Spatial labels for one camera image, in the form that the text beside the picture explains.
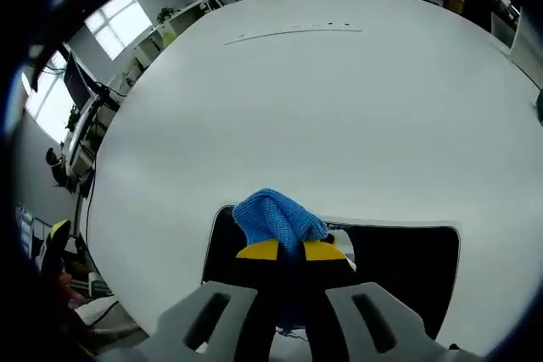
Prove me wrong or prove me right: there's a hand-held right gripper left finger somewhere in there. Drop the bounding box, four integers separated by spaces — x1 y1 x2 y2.
95 239 281 362

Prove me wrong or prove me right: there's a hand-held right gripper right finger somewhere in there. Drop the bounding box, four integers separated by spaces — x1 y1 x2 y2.
303 239 484 362

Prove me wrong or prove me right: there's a black tablet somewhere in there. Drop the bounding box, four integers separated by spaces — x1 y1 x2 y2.
199 203 462 342

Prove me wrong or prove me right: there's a blue cleaning cloth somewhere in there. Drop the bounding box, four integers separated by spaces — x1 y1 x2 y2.
232 187 329 333

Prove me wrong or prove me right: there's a person's left hand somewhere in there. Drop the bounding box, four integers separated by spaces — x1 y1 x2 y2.
54 271 88 310

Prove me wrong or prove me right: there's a black computer monitor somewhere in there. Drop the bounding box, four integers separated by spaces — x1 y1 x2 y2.
62 52 97 111

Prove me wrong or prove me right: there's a potted green plant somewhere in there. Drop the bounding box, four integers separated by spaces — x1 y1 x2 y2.
155 6 176 25

